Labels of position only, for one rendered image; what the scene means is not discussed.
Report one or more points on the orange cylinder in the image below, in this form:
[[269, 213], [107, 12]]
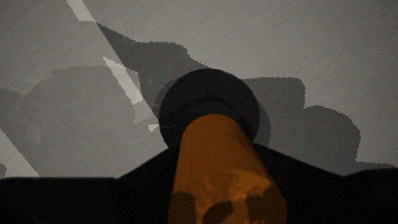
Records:
[[220, 179]]

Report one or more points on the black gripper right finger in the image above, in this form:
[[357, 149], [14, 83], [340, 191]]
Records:
[[316, 196]]

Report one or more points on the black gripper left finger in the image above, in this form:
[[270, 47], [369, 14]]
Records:
[[141, 196]]

